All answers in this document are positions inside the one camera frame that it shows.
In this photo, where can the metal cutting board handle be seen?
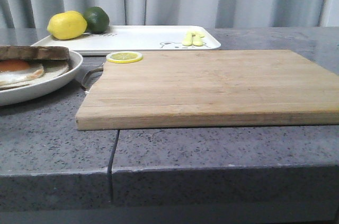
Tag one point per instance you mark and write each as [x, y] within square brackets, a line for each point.
[88, 75]

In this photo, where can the yellow lemon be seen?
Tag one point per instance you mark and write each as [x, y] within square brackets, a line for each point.
[67, 25]

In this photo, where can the fried egg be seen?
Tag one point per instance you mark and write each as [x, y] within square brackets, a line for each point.
[16, 71]

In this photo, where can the white round plate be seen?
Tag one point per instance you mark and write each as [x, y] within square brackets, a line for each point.
[46, 86]

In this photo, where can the white bear-print tray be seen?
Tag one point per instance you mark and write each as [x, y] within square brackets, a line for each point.
[133, 38]

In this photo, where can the lemon slice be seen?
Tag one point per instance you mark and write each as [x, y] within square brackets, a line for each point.
[124, 57]

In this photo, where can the yellow plastic fork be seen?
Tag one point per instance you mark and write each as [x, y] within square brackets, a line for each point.
[190, 38]

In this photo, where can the wooden cutting board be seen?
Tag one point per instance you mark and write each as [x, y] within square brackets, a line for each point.
[173, 89]

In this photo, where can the white bread slice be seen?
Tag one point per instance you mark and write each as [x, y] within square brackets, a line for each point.
[34, 53]

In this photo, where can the green lime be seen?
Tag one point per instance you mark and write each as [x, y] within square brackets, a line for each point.
[97, 20]

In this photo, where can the yellow plastic knife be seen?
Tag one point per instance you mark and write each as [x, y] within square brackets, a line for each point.
[197, 38]

